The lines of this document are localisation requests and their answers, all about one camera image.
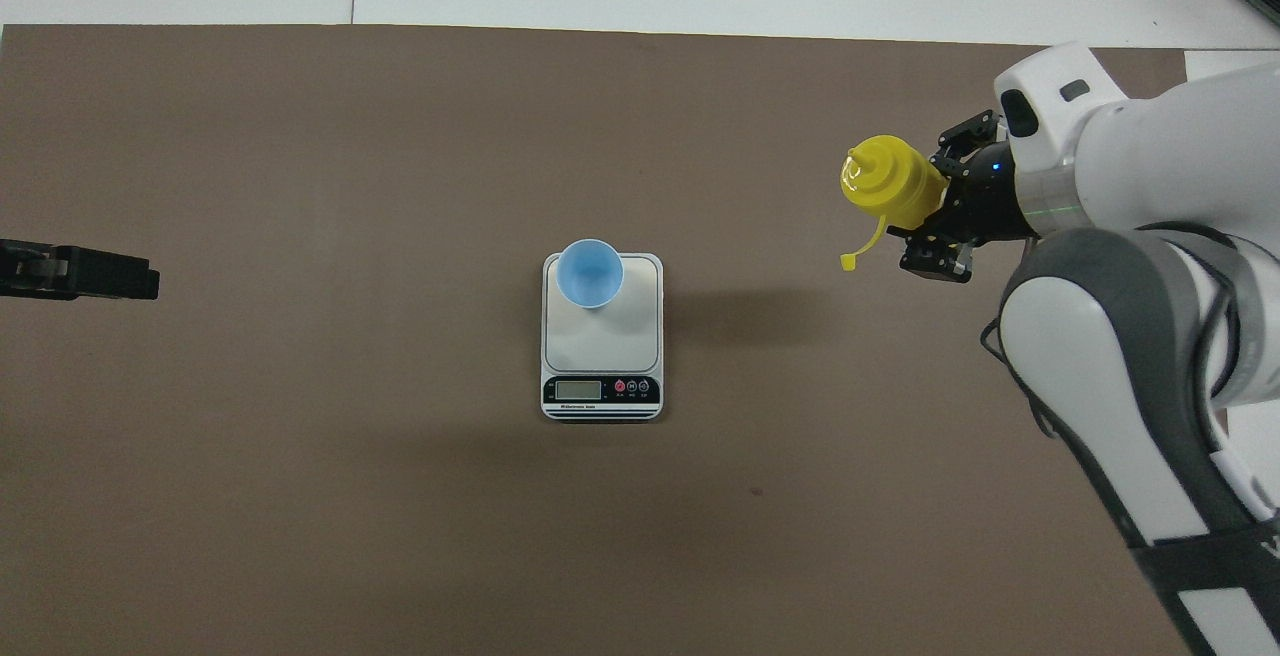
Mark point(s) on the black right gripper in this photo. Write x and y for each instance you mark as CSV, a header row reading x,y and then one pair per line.
x,y
985,201

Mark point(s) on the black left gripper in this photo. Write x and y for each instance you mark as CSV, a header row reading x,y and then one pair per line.
x,y
15,271

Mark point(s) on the yellow squeeze bottle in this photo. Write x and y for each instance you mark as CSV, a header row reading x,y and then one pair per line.
x,y
900,181

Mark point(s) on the light blue plastic cup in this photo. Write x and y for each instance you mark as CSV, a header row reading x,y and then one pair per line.
x,y
590,274

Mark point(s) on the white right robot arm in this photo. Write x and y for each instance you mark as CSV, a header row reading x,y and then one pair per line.
x,y
1150,156

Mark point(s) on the silver digital kitchen scale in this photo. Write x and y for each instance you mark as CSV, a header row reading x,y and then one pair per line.
x,y
600,351

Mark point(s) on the brown paper table mat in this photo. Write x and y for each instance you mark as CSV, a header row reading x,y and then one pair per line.
x,y
400,536

